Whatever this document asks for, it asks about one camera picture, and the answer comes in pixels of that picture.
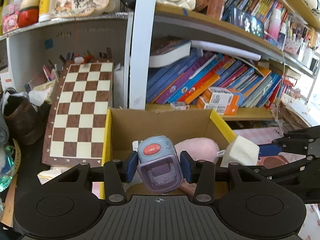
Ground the pink cartoon desk mat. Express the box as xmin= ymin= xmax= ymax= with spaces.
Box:
xmin=234 ymin=127 xmax=319 ymax=239

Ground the small white card box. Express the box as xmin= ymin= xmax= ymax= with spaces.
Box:
xmin=170 ymin=101 xmax=190 ymax=111

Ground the white cable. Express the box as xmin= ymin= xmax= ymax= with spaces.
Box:
xmin=273 ymin=47 xmax=288 ymax=140

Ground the pink plush pig toy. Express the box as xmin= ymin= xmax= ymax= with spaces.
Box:
xmin=175 ymin=138 xmax=225 ymax=164

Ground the pile of papers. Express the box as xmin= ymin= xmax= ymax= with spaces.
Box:
xmin=276 ymin=94 xmax=319 ymax=129

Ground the pink correction tape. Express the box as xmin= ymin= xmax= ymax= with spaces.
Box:
xmin=180 ymin=180 xmax=197 ymax=197

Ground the white sponge block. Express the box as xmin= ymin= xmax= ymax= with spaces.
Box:
xmin=220 ymin=135 xmax=260 ymax=167

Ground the yellow cardboard box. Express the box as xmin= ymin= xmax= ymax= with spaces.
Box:
xmin=100 ymin=108 xmax=236 ymax=199

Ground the brown leather bag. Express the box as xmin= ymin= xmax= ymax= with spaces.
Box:
xmin=1 ymin=87 xmax=50 ymax=145

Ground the white curved lamp bar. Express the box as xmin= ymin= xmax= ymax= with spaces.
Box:
xmin=191 ymin=40 xmax=261 ymax=61

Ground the row of colourful books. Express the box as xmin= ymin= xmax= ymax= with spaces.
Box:
xmin=146 ymin=48 xmax=283 ymax=108

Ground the white shelf post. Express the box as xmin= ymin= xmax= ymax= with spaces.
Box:
xmin=129 ymin=0 xmax=156 ymax=109

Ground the wooden chessboard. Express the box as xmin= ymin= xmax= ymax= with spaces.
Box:
xmin=42 ymin=59 xmax=113 ymax=167

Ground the purple toy car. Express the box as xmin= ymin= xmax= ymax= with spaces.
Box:
xmin=137 ymin=135 xmax=183 ymax=193

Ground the red round toy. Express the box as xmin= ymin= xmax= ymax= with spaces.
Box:
xmin=17 ymin=0 xmax=40 ymax=28

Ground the orange white Usmile box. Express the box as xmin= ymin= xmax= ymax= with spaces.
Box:
xmin=201 ymin=86 xmax=244 ymax=106

